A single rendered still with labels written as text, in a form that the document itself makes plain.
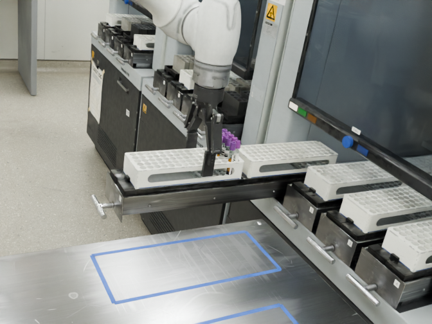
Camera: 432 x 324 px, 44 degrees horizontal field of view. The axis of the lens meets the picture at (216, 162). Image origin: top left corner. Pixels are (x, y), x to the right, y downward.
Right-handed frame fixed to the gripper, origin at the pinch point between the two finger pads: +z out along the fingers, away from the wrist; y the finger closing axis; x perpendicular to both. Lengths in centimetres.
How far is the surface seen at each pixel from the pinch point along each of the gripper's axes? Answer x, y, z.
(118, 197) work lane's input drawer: -22.2, 3.6, 6.8
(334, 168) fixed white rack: 35.0, 12.6, -0.6
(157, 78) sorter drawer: 24, -89, 7
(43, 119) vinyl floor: 7, -238, 86
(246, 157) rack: 13.0, 2.4, -0.5
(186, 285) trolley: -21.8, 41.7, 3.7
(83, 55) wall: 63, -350, 72
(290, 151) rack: 28.2, 0.9, -0.6
